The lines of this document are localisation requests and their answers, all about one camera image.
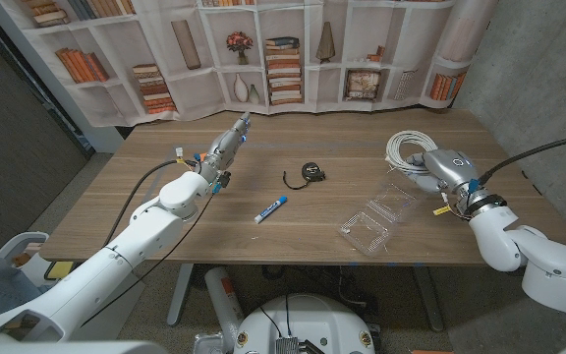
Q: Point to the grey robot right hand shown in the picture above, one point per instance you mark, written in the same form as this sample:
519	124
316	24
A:
452	169

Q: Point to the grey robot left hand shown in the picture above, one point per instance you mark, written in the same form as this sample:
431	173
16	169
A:
224	150

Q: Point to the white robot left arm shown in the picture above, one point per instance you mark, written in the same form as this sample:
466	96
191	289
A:
135	236

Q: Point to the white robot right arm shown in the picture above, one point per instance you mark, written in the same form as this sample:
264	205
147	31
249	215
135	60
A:
548	265

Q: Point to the blue and white marker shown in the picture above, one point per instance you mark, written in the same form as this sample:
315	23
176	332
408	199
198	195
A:
269	210

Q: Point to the black tape measure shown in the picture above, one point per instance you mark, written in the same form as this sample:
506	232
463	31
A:
312	172

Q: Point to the clear plastic clamshell container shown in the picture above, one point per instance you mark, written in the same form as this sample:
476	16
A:
366	231

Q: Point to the white table leg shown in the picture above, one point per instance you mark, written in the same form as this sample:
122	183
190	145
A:
179	295
429	300

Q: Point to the printed bookshelf backdrop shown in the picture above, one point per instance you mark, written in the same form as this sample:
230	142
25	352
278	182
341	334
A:
288	29

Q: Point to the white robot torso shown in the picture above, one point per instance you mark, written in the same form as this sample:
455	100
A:
307	324

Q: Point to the yellow and black object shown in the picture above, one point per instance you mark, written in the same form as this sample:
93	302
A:
57	269

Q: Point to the white chair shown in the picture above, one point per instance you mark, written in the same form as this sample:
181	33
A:
15	246

